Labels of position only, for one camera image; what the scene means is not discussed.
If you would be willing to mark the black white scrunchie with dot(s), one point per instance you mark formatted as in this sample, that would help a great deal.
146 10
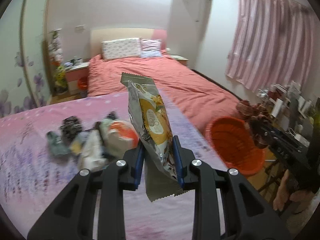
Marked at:
70 128

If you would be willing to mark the white floral pillow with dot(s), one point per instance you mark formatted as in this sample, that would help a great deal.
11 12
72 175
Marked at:
121 48

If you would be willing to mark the sliding floral wardrobe door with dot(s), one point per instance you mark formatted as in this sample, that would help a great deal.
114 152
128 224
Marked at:
25 82

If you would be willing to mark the pink striped pillow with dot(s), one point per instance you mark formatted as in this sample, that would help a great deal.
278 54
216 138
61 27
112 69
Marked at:
150 48

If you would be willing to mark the yellow silver snack wrapper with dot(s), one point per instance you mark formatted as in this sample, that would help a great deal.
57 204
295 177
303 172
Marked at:
149 117

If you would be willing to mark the pink striped curtain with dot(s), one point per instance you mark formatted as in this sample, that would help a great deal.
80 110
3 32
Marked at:
273 43

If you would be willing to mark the small red bin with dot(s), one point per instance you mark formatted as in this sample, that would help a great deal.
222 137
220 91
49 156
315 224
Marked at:
82 83

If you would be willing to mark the bed with coral duvet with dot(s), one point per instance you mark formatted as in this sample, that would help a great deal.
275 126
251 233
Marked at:
200 100

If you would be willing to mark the pink white left nightstand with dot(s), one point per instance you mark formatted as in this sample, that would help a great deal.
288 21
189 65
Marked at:
74 74

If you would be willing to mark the cluttered white shelf rack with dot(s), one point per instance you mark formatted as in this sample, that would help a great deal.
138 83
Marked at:
290 111

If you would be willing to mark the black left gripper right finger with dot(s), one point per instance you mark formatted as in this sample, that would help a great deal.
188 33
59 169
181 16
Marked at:
227 206

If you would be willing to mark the stacked plush toys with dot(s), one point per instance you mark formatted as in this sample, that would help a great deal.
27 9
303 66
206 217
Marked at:
56 60

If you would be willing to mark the right hand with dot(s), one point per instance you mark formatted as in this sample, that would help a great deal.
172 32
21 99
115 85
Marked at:
288 191

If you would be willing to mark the orange plastic trash basket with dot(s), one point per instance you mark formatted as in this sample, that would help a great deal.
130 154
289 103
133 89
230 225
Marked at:
234 144

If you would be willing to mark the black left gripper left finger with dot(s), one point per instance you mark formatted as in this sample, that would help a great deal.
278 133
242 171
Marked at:
71 214

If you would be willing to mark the right nightstand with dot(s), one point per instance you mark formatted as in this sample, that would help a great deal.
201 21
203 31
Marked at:
180 59

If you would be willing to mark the blue cracker bag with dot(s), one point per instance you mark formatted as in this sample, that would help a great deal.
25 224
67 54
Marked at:
56 146

